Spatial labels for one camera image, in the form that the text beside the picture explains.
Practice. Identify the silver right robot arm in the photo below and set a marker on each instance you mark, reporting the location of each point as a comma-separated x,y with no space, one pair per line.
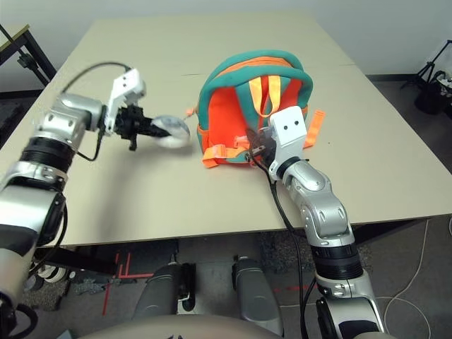
318,197

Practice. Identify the grey right robot leg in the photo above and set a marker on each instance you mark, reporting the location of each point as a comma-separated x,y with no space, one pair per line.
256,296

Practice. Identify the grey plush toy pendant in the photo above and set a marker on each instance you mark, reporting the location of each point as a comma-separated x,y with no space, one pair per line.
176,130

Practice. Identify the grey crumpled cloth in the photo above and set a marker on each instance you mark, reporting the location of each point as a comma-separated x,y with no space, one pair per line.
90,285

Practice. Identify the grey left robot leg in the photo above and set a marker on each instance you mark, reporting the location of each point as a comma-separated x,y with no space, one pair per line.
159,289

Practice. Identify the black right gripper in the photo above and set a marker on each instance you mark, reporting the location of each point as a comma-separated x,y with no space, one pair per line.
269,146

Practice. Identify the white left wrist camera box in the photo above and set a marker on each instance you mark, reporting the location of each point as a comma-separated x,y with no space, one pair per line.
127,84

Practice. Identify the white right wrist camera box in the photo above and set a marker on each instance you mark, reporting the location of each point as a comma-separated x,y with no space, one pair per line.
289,130

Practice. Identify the black frame side table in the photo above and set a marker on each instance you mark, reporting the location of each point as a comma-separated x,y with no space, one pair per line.
17,39

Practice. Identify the black tripod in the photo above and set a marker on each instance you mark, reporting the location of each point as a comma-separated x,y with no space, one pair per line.
429,67

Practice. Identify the black bin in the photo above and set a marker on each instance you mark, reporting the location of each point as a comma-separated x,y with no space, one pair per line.
432,95

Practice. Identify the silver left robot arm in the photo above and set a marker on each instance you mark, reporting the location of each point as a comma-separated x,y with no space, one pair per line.
67,120

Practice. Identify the grey robot leg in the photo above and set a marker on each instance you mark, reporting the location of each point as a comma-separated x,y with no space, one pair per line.
256,296
159,289

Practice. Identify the beige robot torso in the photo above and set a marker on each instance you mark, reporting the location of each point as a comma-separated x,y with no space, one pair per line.
176,328

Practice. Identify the orange and teal backpack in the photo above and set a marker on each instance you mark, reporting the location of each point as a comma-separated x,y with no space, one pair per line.
226,116

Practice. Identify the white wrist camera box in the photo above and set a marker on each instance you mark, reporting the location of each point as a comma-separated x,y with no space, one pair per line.
289,130
127,84

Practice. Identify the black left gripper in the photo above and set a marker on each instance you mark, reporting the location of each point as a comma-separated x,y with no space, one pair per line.
129,125

